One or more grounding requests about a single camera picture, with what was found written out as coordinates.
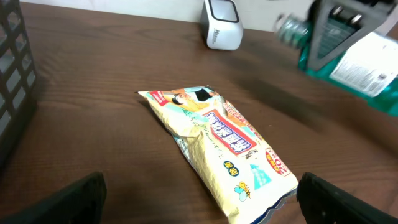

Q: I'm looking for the grey plastic shopping basket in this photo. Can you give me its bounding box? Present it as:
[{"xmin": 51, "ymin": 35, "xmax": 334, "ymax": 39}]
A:
[{"xmin": 1, "ymin": 0, "xmax": 38, "ymax": 167}]

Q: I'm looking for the blue mouthwash bottle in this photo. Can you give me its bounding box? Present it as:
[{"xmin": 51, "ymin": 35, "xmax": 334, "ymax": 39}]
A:
[{"xmin": 274, "ymin": 14, "xmax": 397, "ymax": 116}]

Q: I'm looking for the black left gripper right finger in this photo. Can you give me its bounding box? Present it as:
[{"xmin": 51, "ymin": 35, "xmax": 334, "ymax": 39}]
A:
[{"xmin": 297, "ymin": 172, "xmax": 397, "ymax": 224}]

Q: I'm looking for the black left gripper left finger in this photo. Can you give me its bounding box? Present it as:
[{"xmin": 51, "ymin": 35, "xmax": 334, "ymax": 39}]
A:
[{"xmin": 1, "ymin": 172, "xmax": 107, "ymax": 224}]

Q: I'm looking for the yellow snack bag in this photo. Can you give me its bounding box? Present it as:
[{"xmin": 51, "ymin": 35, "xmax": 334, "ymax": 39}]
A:
[{"xmin": 139, "ymin": 86, "xmax": 299, "ymax": 223}]

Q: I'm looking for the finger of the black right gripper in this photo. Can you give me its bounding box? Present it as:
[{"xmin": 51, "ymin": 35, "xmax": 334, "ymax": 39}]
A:
[{"xmin": 307, "ymin": 0, "xmax": 397, "ymax": 70}]

